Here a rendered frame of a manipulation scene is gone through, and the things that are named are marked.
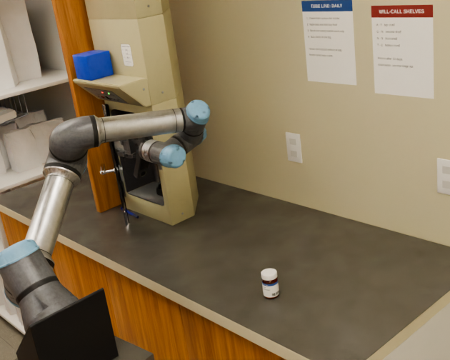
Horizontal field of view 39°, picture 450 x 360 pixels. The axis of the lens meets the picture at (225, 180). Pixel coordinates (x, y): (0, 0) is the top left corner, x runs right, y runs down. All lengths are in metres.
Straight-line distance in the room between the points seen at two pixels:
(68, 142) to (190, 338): 0.73
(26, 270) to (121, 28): 1.00
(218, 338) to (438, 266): 0.69
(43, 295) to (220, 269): 0.64
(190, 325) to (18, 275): 0.62
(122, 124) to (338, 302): 0.81
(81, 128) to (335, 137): 0.90
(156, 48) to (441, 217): 1.11
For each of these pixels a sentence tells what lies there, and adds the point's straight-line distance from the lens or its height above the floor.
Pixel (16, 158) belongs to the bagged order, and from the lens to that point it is 3.48.
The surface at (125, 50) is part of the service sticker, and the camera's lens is 2.33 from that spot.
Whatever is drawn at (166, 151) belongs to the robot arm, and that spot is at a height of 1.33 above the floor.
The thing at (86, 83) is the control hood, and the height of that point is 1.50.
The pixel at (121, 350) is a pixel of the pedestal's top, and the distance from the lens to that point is 1.78.
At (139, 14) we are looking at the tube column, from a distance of 2.24.
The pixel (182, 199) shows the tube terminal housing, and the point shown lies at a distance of 2.43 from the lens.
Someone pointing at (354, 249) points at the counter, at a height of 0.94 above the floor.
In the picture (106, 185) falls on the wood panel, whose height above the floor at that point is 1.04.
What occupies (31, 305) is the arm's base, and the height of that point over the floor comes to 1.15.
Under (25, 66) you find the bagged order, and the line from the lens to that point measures 3.56.
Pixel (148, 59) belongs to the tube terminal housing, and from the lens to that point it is 2.26.
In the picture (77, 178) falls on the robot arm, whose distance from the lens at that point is 1.98.
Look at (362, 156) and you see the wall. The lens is 2.23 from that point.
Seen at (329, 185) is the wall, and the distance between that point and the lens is 2.37.
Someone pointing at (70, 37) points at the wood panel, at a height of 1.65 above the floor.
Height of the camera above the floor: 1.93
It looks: 21 degrees down
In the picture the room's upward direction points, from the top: 8 degrees counter-clockwise
